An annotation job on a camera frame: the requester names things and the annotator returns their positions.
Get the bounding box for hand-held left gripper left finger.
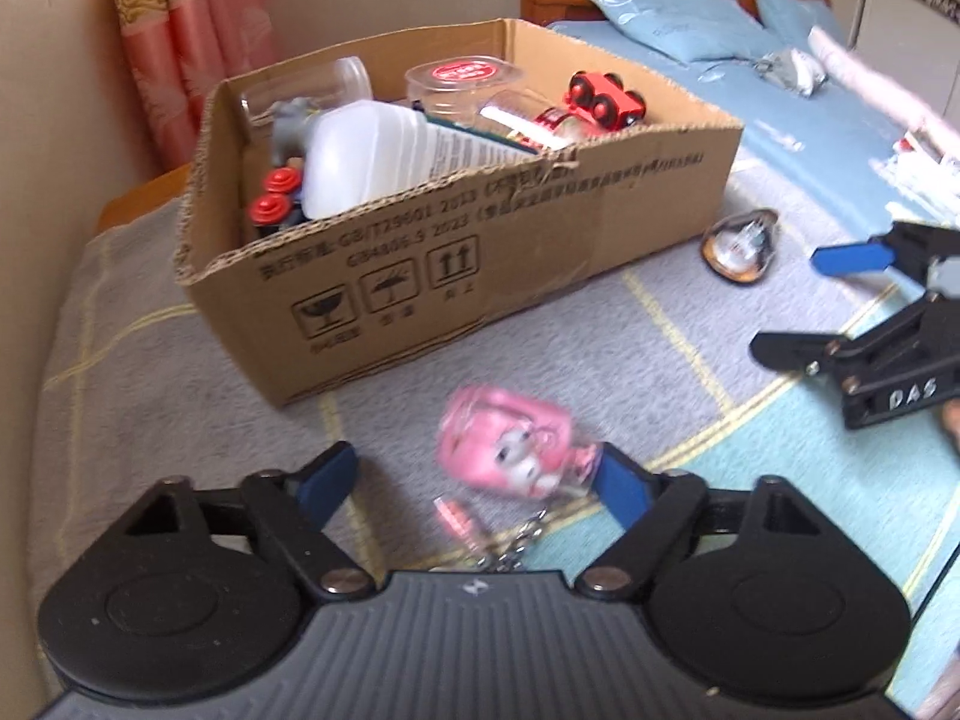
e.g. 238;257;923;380
120;441;373;602

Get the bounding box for white plastic bottle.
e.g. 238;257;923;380
300;101;557;220

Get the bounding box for blue pillow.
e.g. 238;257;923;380
754;0;856;53
579;0;788;65

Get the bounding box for pink curtain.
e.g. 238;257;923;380
103;0;282;173

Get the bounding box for clear plastic jar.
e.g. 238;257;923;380
240;56;374;143

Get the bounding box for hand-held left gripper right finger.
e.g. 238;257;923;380
574;441;830;602

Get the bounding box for grey white plush toy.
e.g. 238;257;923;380
754;47;830;98

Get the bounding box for black toy train red wheels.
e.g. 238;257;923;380
240;157;308;245

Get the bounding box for clear container with red lid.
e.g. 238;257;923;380
405;56;526;128

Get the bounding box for pink keychain toy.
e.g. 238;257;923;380
431;384;601;575

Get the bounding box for small clear plastic case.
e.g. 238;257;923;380
701;208;781;287

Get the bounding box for checkered blanket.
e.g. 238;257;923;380
34;157;960;715

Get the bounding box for white cabinet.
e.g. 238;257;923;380
851;0;960;65

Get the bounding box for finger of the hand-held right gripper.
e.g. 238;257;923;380
750;295;947;377
810;221;960;287

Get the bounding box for grey animal toy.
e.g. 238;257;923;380
266;97;329;166

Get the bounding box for blue bed sheet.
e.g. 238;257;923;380
547;15;960;235

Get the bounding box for white paper packets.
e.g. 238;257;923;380
870;131;960;227

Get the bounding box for cardboard box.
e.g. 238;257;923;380
174;17;745;410

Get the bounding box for red toy train car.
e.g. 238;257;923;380
562;71;647;133

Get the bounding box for pink white rolled cloth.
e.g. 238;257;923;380
806;25;960;160

